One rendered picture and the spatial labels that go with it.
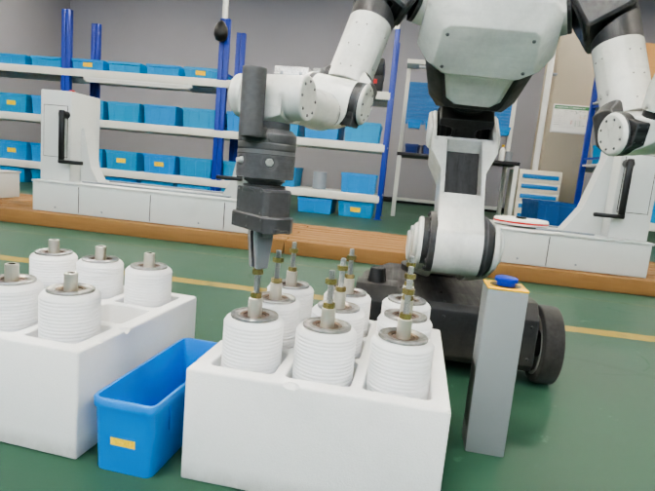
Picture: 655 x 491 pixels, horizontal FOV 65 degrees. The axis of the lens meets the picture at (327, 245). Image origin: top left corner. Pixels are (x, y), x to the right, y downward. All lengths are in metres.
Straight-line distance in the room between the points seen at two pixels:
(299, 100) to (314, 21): 8.91
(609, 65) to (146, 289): 1.00
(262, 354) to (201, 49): 9.42
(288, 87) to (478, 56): 0.50
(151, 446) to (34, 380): 0.22
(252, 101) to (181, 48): 9.49
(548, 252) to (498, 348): 2.01
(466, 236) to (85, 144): 2.79
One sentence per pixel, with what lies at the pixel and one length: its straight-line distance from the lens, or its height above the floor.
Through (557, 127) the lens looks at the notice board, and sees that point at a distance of 7.23.
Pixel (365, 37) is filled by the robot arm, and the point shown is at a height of 0.75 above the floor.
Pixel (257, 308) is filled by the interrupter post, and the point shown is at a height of 0.27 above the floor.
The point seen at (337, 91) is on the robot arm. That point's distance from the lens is 0.99.
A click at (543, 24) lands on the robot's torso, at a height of 0.80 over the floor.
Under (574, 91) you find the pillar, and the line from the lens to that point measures 7.34.
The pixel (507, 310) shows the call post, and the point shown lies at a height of 0.28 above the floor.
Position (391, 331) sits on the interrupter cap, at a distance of 0.81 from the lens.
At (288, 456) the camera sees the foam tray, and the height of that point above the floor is 0.07.
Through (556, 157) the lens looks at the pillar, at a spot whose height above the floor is 0.90.
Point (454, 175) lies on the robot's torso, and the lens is 1.30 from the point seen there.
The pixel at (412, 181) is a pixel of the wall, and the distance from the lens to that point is 9.18.
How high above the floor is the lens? 0.49
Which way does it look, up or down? 9 degrees down
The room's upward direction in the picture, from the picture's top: 5 degrees clockwise
